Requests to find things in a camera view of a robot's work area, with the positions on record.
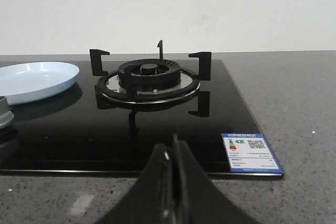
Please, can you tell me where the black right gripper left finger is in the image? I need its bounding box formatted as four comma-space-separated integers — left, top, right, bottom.
97, 144, 173, 223

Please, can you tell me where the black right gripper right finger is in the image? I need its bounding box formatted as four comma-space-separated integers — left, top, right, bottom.
173, 135, 251, 223

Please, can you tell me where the light blue plate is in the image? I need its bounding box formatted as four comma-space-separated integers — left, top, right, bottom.
1, 62, 79, 105

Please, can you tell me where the energy label sticker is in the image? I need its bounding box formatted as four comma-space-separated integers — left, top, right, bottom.
222, 133, 282, 174

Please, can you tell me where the black glass gas cooktop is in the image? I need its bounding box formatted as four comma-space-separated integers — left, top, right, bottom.
1, 60, 283, 179

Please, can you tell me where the right black burner with grate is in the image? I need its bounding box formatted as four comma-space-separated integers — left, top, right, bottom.
89, 39, 212, 104

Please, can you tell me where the right silver control knob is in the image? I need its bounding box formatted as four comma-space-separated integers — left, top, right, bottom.
0, 96, 14, 129

